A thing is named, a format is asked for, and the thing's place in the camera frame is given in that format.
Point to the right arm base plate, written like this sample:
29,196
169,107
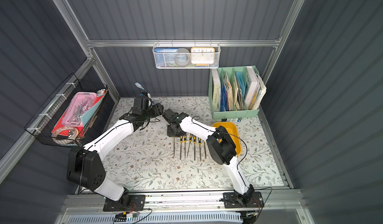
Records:
233,200

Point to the green desktop file organizer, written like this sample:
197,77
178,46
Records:
241,86

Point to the pink plastic tool case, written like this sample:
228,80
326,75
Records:
79,105

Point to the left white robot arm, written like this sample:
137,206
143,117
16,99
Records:
85,164

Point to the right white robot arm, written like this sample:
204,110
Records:
221,148

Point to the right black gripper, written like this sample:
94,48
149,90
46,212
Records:
174,128

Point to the blue box in basket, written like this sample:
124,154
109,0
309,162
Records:
164,56

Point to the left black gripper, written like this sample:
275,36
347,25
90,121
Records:
155,110

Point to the blue small desk lamp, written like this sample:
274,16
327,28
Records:
139,86

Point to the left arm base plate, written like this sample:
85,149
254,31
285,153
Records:
125,204

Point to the blue folder in organizer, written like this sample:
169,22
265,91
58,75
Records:
223,98

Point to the white vented panel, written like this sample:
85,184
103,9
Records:
220,217

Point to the yellow plastic storage tray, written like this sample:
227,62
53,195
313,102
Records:
231,128

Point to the black wire wall basket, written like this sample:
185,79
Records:
45,121

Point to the blue marker pen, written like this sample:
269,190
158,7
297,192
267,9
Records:
231,120

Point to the grey tape roll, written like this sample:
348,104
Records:
182,57

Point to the white book in organizer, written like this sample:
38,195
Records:
216,90

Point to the white binder right side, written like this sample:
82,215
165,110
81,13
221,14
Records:
261,91

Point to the yellow white alarm clock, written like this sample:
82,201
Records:
202,55

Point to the aluminium front rail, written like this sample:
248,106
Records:
207,200

